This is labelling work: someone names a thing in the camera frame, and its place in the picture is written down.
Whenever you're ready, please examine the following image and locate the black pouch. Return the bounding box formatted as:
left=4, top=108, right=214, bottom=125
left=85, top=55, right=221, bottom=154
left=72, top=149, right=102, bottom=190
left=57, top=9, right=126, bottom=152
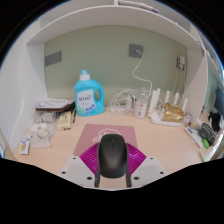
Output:
left=199, top=122, right=218, bottom=147

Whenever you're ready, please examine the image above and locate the white router with antennas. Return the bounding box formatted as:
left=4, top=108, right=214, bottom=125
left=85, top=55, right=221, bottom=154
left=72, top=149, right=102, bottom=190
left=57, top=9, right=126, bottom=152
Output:
left=147, top=87, right=190, bottom=128

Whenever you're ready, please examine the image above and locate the grey wall socket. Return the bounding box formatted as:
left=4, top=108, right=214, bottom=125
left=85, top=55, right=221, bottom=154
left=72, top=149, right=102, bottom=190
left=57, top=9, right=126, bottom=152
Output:
left=129, top=43, right=145, bottom=60

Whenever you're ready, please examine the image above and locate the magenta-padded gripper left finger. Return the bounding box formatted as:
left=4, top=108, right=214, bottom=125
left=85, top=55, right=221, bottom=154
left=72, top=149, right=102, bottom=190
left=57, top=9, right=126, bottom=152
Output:
left=59, top=142, right=102, bottom=188

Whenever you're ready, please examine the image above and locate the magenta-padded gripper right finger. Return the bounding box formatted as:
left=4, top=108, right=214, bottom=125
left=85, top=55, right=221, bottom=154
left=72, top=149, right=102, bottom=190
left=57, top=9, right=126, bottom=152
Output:
left=125, top=142, right=168, bottom=188

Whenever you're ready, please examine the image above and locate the white coiled cable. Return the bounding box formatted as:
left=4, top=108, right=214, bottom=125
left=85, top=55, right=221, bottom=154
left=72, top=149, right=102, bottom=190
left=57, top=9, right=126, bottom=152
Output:
left=107, top=88, right=139, bottom=116

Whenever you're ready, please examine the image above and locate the clear plastic bag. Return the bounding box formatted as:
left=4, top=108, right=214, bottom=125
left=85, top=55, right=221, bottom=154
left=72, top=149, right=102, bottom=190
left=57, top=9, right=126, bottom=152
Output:
left=28, top=111, right=60, bottom=150

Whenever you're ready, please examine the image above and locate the golden foil packet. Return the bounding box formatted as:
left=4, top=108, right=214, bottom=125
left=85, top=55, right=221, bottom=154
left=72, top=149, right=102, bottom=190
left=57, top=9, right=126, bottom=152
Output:
left=161, top=102, right=185, bottom=123

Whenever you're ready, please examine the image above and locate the white wall socket cable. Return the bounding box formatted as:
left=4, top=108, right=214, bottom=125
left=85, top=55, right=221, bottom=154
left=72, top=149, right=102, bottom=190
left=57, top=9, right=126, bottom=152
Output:
left=132, top=49, right=153, bottom=93

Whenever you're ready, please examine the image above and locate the green small item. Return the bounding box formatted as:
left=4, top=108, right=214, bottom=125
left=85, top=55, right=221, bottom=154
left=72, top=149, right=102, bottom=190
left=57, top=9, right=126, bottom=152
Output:
left=201, top=138, right=211, bottom=150

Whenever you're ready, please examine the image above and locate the blue detergent bottle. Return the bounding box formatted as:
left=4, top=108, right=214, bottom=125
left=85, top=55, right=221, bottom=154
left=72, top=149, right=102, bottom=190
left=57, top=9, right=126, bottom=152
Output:
left=73, top=69, right=106, bottom=117

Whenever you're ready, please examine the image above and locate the pink printed mouse pad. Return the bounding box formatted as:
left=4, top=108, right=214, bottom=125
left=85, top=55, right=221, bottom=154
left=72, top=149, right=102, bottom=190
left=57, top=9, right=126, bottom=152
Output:
left=73, top=123, right=139, bottom=157

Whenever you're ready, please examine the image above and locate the white wall adapter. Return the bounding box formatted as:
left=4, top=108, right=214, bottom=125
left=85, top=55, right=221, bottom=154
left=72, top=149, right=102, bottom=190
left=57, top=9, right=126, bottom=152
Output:
left=176, top=54, right=187, bottom=71

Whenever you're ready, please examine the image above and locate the dark notebook stack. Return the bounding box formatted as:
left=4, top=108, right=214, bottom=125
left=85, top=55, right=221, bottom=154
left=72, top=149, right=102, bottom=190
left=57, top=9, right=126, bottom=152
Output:
left=35, top=97, right=76, bottom=113

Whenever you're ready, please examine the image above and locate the small white yellow packet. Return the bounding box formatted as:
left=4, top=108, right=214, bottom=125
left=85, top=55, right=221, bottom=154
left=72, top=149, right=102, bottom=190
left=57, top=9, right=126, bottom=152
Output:
left=19, top=133, right=33, bottom=155

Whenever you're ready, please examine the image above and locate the black computer mouse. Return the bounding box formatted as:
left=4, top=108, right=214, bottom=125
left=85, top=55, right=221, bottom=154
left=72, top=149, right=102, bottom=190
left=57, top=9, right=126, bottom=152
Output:
left=97, top=133, right=129, bottom=179

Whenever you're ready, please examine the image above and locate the small yellow box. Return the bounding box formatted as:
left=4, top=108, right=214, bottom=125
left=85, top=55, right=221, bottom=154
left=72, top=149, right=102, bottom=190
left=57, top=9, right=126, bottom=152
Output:
left=57, top=110, right=73, bottom=131

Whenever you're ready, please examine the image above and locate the white power strip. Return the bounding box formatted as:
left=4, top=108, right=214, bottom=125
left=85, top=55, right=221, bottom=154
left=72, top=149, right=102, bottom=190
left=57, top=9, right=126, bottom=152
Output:
left=107, top=104, right=130, bottom=113

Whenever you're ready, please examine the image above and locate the blank grey wall plate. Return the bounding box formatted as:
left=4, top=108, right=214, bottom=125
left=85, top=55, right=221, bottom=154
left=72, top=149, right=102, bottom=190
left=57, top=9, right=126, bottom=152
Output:
left=44, top=50, right=63, bottom=68

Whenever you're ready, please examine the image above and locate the white flat device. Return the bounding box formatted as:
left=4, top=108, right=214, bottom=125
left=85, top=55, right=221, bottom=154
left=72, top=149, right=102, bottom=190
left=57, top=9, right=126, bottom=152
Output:
left=184, top=125, right=205, bottom=148

